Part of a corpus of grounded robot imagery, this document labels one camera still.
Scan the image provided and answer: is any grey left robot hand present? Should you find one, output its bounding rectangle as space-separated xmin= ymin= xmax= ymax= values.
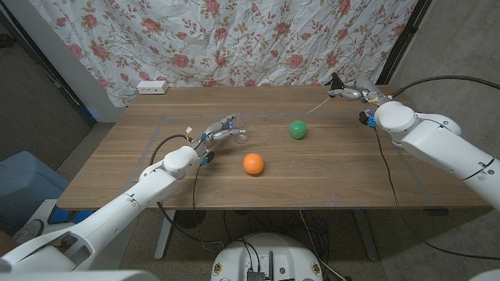
xmin=191 ymin=115 xmax=238 ymax=158

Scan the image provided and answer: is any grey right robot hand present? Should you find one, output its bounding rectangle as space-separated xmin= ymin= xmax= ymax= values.
xmin=327 ymin=76 xmax=392 ymax=106

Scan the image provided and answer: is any black spray nozzle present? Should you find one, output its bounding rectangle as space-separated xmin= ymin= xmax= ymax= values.
xmin=305 ymin=72 xmax=347 ymax=116

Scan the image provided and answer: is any clear spray bottle body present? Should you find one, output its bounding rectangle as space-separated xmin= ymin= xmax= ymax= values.
xmin=230 ymin=112 xmax=248 ymax=144

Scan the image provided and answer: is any orange ball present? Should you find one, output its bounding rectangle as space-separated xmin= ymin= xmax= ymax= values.
xmin=242 ymin=152 xmax=265 ymax=176

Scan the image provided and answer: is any green ball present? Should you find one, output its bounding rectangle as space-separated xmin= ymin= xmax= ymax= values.
xmin=288 ymin=119 xmax=308 ymax=141

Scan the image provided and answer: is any white power strip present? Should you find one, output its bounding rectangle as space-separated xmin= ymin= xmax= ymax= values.
xmin=136 ymin=80 xmax=170 ymax=95

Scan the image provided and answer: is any black backdrop stand pole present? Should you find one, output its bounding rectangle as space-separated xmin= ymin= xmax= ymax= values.
xmin=375 ymin=0 xmax=433 ymax=86

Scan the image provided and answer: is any floral rose print backdrop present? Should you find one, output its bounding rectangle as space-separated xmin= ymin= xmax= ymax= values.
xmin=29 ymin=0 xmax=419 ymax=108

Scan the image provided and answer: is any black round floor object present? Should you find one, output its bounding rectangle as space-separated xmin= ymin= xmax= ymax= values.
xmin=174 ymin=210 xmax=207 ymax=229

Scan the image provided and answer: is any white table leg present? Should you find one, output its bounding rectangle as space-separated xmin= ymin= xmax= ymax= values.
xmin=154 ymin=209 xmax=177 ymax=261
xmin=353 ymin=209 xmax=380 ymax=261

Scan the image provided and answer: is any white robot torso base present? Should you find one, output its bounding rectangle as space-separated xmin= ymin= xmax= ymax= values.
xmin=210 ymin=233 xmax=324 ymax=281

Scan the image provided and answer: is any white room pillar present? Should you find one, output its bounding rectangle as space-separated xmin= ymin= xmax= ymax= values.
xmin=3 ymin=0 xmax=126 ymax=123

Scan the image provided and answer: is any blue floor pad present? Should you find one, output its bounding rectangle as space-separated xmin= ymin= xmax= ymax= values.
xmin=48 ymin=206 xmax=73 ymax=226

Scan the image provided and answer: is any blue grey storage bin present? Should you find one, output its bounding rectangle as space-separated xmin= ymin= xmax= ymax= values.
xmin=0 ymin=151 xmax=70 ymax=235

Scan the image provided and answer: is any grey shoe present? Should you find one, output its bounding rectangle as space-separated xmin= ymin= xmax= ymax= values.
xmin=12 ymin=219 xmax=45 ymax=244

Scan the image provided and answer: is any brown trouser leg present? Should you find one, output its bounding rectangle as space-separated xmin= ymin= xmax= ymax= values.
xmin=0 ymin=229 xmax=19 ymax=255

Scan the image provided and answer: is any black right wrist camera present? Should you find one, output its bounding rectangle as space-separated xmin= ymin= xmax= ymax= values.
xmin=358 ymin=109 xmax=377 ymax=129

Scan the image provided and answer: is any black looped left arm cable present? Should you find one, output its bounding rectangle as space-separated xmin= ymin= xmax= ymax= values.
xmin=149 ymin=133 xmax=226 ymax=251

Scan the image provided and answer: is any thin black left wrist cable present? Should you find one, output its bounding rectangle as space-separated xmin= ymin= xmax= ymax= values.
xmin=191 ymin=163 xmax=204 ymax=239

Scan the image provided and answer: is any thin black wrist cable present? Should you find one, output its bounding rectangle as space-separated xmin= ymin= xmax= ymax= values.
xmin=373 ymin=126 xmax=500 ymax=261
xmin=191 ymin=163 xmax=204 ymax=239

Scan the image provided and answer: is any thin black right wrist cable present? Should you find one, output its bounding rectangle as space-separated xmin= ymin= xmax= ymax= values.
xmin=373 ymin=126 xmax=500 ymax=261

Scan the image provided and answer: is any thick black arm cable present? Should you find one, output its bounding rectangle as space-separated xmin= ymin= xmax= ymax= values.
xmin=389 ymin=75 xmax=500 ymax=99

